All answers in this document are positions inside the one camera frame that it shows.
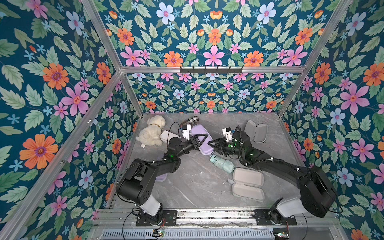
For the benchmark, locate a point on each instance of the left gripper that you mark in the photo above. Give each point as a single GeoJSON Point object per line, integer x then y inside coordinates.
{"type": "Point", "coordinates": [192, 142]}

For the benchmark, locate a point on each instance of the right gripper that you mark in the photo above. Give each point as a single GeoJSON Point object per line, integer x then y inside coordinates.
{"type": "Point", "coordinates": [223, 145]}

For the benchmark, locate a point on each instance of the beige case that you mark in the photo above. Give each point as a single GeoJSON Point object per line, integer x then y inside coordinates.
{"type": "Point", "coordinates": [248, 184]}
{"type": "Point", "coordinates": [257, 132]}

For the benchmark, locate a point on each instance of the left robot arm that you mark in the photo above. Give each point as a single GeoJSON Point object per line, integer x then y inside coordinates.
{"type": "Point", "coordinates": [137, 183]}

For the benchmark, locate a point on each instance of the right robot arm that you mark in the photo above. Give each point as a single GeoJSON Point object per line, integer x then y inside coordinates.
{"type": "Point", "coordinates": [317, 194]}

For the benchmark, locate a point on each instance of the mint green folded umbrella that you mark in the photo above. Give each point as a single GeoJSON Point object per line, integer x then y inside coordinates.
{"type": "Point", "coordinates": [222, 164]}

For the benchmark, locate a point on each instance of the plaid folded umbrella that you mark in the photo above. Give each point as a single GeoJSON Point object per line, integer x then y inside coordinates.
{"type": "Point", "coordinates": [191, 121]}

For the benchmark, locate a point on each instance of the white closed umbrella case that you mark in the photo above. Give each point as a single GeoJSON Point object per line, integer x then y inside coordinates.
{"type": "Point", "coordinates": [166, 136]}

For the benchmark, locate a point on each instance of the white plush dog toy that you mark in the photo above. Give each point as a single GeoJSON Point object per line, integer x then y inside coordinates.
{"type": "Point", "coordinates": [151, 134]}

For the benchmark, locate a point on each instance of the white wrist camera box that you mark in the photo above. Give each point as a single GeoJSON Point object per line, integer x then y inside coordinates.
{"type": "Point", "coordinates": [228, 134]}

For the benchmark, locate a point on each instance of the black hook rail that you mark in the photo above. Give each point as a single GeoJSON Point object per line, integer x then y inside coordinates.
{"type": "Point", "coordinates": [211, 70]}

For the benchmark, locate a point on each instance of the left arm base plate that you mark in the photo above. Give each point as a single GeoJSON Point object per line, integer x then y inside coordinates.
{"type": "Point", "coordinates": [163, 218]}

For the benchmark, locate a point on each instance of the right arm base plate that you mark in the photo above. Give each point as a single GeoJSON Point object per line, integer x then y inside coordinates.
{"type": "Point", "coordinates": [266, 217]}

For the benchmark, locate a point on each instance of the aluminium front rail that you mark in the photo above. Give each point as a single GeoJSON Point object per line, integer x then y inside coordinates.
{"type": "Point", "coordinates": [218, 217]}

